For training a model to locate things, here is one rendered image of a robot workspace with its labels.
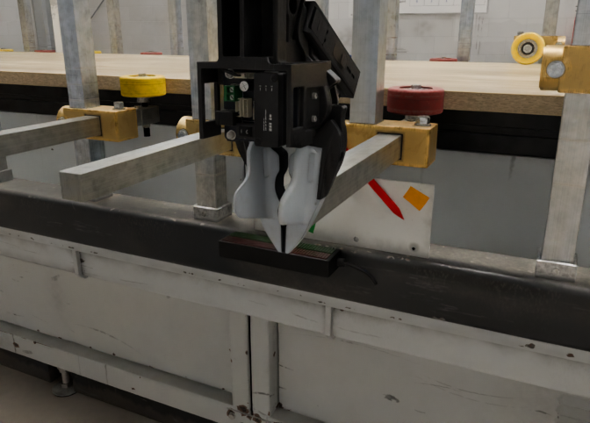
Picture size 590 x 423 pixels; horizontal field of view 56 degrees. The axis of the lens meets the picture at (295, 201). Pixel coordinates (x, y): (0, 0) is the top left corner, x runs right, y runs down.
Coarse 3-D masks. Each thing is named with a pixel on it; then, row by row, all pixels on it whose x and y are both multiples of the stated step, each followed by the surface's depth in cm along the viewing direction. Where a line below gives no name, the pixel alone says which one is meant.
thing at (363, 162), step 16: (368, 144) 63; (384, 144) 63; (400, 144) 69; (352, 160) 56; (368, 160) 58; (384, 160) 63; (336, 176) 50; (352, 176) 54; (368, 176) 58; (336, 192) 50; (352, 192) 54; (320, 208) 47
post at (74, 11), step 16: (64, 0) 87; (80, 0) 88; (64, 16) 88; (80, 16) 88; (64, 32) 89; (80, 32) 89; (64, 48) 90; (80, 48) 89; (64, 64) 91; (80, 64) 89; (80, 80) 90; (96, 80) 93; (80, 96) 91; (96, 96) 93; (80, 144) 94; (96, 144) 95; (80, 160) 95; (96, 160) 95
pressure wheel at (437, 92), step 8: (392, 88) 78; (400, 88) 80; (408, 88) 81; (416, 88) 78; (424, 88) 81; (432, 88) 79; (440, 88) 78; (392, 96) 78; (400, 96) 76; (408, 96) 76; (416, 96) 76; (424, 96) 75; (432, 96) 76; (440, 96) 77; (392, 104) 78; (400, 104) 77; (408, 104) 76; (416, 104) 76; (424, 104) 76; (432, 104) 76; (440, 104) 77; (392, 112) 78; (400, 112) 77; (408, 112) 76; (416, 112) 76; (424, 112) 76; (432, 112) 77; (440, 112) 78
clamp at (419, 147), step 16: (352, 128) 72; (368, 128) 71; (384, 128) 70; (400, 128) 69; (416, 128) 68; (432, 128) 68; (352, 144) 72; (416, 144) 68; (432, 144) 70; (400, 160) 70; (416, 160) 69; (432, 160) 71
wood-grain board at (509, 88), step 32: (0, 64) 143; (32, 64) 143; (96, 64) 143; (128, 64) 143; (160, 64) 143; (416, 64) 143; (448, 64) 143; (480, 64) 143; (512, 64) 143; (384, 96) 86; (448, 96) 82; (480, 96) 80; (512, 96) 78; (544, 96) 76
